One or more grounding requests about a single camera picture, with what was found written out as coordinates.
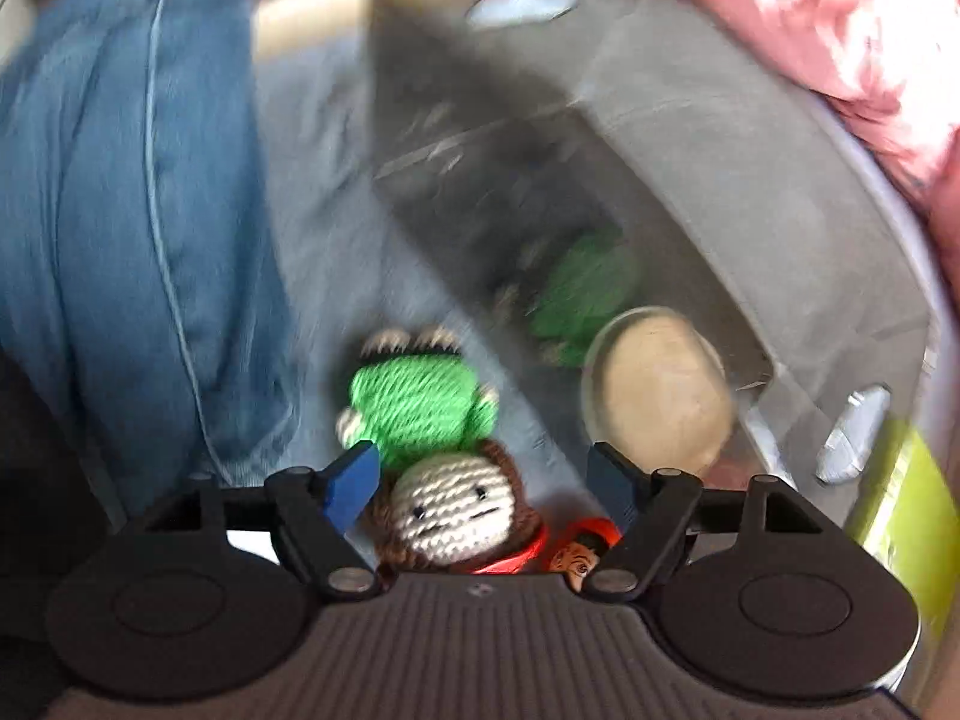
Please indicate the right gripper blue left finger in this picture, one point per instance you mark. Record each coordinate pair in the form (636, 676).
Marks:
(314, 509)

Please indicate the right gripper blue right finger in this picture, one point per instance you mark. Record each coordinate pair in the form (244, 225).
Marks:
(652, 512)

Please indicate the red hooded figurine keychain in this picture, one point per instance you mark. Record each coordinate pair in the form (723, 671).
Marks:
(580, 548)

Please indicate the round beige compact mirror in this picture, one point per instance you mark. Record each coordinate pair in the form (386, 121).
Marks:
(656, 390)

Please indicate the crochet doll green sweater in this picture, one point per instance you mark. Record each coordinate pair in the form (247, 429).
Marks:
(451, 499)

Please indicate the green lid with clear window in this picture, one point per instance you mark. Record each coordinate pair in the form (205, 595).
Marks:
(905, 516)

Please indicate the grey plush mat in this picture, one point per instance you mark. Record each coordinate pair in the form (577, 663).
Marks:
(350, 269)

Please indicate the smoky transparent storage bin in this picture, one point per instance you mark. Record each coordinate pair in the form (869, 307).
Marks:
(508, 132)

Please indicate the person's legs in jeans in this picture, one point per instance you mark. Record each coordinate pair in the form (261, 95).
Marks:
(140, 291)

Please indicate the pink quilt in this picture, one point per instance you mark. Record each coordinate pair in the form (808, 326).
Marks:
(890, 70)

